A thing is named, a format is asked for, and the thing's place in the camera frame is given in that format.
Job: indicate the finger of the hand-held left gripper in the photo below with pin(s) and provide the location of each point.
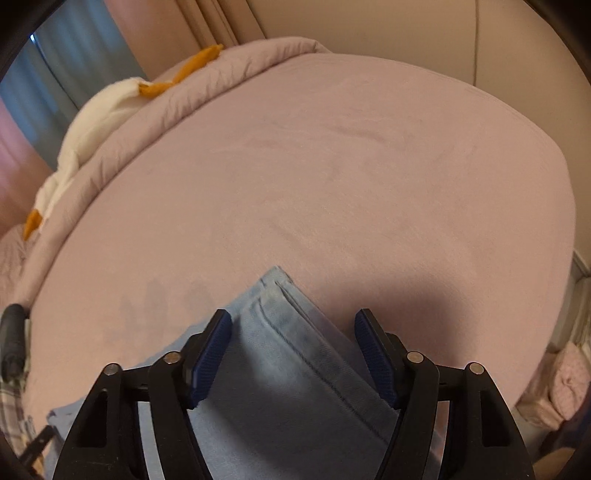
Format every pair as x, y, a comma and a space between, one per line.
39, 445

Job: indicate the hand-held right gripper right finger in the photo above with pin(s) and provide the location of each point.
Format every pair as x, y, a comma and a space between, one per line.
376, 364

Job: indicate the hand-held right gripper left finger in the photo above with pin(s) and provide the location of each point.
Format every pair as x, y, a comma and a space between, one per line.
210, 360

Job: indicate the light blue denim pants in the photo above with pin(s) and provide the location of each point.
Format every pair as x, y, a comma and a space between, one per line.
277, 369

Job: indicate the plaid cloth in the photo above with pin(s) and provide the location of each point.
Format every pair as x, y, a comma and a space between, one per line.
11, 406

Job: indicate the dark rolled garment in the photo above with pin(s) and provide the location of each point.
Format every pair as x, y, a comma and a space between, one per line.
14, 341

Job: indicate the bed with pink sheet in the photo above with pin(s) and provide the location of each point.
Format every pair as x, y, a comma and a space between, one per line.
323, 184

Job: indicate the pink dotted cloth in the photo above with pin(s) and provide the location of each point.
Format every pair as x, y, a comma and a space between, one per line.
568, 378

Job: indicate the white cabinet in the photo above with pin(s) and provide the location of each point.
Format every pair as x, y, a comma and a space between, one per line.
572, 304

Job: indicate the pink duvet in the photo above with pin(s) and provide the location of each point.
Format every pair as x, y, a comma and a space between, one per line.
138, 120

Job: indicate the white goose plush toy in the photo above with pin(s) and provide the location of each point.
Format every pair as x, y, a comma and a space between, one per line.
92, 115

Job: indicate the pink curtain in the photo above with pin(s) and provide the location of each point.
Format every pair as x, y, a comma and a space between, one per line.
18, 157

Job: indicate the blue curtain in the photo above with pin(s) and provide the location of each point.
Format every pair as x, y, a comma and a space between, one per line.
55, 69

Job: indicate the beige upholstered headboard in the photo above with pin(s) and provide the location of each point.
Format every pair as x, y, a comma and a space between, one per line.
415, 37

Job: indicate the beige curtain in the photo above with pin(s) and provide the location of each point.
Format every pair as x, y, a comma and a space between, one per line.
184, 27

